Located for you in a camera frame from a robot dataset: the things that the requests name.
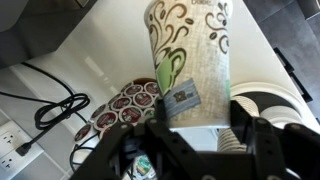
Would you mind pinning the white double wall outlet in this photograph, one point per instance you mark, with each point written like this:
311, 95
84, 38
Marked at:
13, 146

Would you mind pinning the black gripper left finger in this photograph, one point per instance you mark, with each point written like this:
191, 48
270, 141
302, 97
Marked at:
160, 153

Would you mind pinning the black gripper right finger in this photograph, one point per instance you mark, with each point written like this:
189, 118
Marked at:
270, 146

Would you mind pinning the patterned paper cup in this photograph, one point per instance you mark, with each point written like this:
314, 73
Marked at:
193, 66

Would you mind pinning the dark red coffee pod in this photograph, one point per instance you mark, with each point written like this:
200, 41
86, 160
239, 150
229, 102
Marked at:
134, 90
130, 114
106, 120
143, 100
151, 88
121, 103

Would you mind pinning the stack of white cup lids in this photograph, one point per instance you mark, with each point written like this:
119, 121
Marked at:
283, 116

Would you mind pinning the white round tray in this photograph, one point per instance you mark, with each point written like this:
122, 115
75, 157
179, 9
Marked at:
266, 88

